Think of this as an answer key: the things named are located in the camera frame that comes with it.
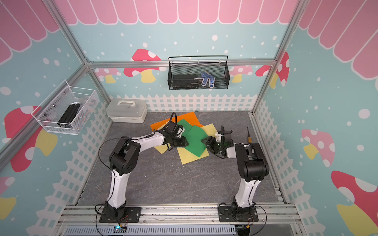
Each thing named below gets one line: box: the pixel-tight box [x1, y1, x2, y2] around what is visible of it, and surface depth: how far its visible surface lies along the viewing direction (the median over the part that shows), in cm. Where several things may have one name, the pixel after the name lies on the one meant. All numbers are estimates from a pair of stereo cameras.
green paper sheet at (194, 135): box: [177, 118, 209, 158], surface depth 101 cm
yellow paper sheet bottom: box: [176, 147, 210, 165], surface depth 98 cm
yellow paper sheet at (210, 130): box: [200, 123, 218, 139], surface depth 112 cm
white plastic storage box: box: [105, 97, 148, 123], surface depth 111 cm
